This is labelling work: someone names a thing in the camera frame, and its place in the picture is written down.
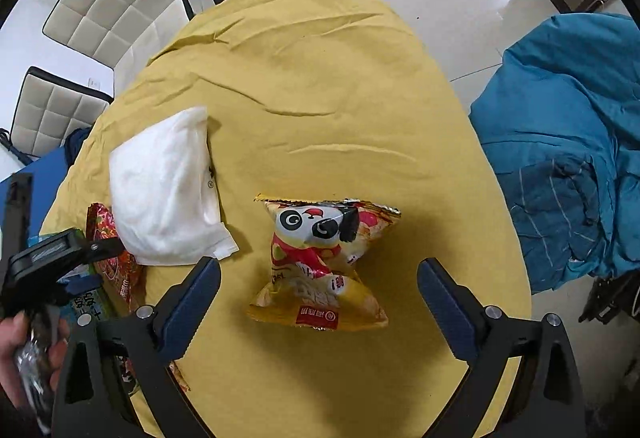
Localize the white plastic bag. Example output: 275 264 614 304
108 106 240 267

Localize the yellow tablecloth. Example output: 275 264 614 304
40 0 532 438

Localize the dark blue cloth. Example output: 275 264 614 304
64 127 94 165

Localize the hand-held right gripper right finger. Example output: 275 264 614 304
416 257 587 438

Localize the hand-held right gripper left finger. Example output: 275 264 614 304
52 256 223 438

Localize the blue box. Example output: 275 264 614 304
0 151 69 239

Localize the yellow panda snack bag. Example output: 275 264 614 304
246 193 402 333

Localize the black metal frame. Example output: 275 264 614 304
577 275 640 325

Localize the large white quilted chair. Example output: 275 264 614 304
42 0 196 85

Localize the small white quilted chair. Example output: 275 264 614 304
7 66 115 165

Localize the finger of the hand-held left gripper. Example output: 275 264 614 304
90 238 126 265

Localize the black slotted bar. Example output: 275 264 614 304
2 173 34 265

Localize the blue duvet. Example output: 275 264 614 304
469 12 640 294

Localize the red snack packet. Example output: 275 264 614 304
85 202 193 394

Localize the person's left hand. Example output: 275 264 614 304
0 312 72 411

